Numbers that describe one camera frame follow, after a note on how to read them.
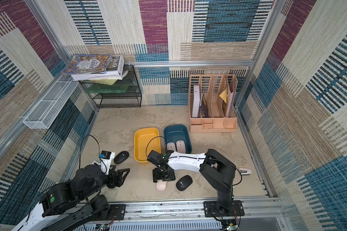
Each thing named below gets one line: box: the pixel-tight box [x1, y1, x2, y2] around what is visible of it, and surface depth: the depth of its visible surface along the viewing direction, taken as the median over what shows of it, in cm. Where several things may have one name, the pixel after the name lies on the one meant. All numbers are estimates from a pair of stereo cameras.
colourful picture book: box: [60, 54, 113, 75], surface depth 83 cm
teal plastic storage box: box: [163, 124, 193, 154], surface depth 101 cm
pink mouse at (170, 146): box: [166, 141, 176, 152], surface depth 96 cm
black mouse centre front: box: [175, 175, 193, 192], surface depth 82 cm
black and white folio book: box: [70, 54, 129, 81], surface depth 84 cm
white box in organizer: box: [191, 84, 201, 118], surface depth 102 cm
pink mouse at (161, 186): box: [155, 180, 167, 192], surface depth 82 cm
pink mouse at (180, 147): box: [175, 140, 187, 154], surface depth 98 cm
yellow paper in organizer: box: [218, 87, 227, 104], surface depth 93 cm
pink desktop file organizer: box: [188, 74, 238, 133], surface depth 106 cm
